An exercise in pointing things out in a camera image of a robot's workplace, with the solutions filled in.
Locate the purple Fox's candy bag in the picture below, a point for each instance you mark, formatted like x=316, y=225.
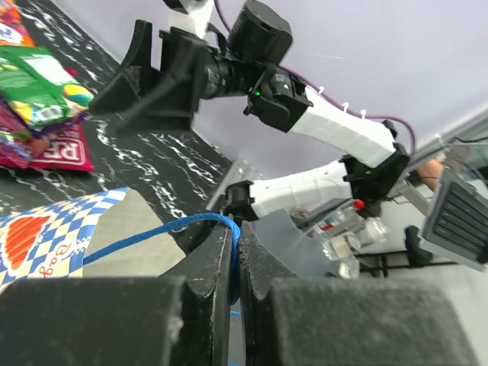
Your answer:
x=21, y=145

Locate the rainbow candy bag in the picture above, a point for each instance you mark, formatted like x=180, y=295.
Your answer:
x=37, y=87

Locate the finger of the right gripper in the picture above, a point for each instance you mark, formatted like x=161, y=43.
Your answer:
x=134, y=79
x=152, y=114

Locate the aluminium frame rail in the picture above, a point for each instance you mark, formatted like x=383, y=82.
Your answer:
x=240, y=170

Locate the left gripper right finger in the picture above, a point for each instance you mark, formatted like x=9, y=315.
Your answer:
x=289, y=320

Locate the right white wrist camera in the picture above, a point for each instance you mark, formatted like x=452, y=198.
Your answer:
x=191, y=16

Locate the orange candy bag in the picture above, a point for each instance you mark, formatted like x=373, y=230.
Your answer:
x=13, y=31

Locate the clear plastic water bottle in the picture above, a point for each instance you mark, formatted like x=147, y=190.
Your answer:
x=350, y=242

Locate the blue checkered paper bag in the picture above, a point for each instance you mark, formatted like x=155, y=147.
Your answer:
x=110, y=233

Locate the grey laptop keyboard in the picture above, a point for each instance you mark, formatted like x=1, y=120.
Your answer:
x=455, y=225

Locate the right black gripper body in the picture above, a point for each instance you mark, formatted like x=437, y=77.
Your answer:
x=245, y=63

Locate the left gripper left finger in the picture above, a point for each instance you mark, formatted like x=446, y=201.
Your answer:
x=179, y=318

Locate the pink chips bag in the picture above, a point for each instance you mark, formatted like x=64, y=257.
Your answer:
x=67, y=152

